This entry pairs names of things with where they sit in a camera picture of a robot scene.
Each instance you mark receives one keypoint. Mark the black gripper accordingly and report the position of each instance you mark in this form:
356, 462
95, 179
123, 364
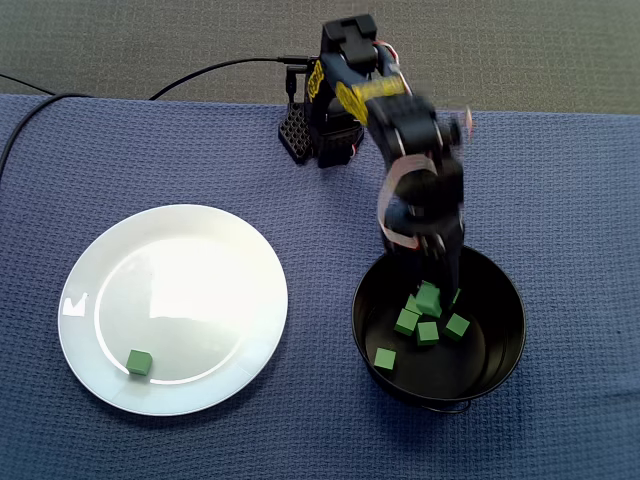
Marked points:
446, 257

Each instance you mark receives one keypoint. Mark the green cube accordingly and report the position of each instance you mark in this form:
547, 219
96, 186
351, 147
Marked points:
406, 322
456, 326
138, 362
427, 334
429, 301
411, 304
385, 359
457, 298

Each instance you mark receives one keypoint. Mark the black robot arm with stickers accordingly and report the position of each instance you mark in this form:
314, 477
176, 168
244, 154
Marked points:
400, 125

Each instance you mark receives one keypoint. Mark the white round plate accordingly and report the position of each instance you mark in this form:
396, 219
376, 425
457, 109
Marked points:
175, 300

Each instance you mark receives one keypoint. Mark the black metal bucket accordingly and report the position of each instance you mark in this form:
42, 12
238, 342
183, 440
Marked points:
475, 360

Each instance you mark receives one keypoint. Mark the blue woven table mat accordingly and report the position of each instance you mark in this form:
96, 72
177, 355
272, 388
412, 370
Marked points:
150, 150

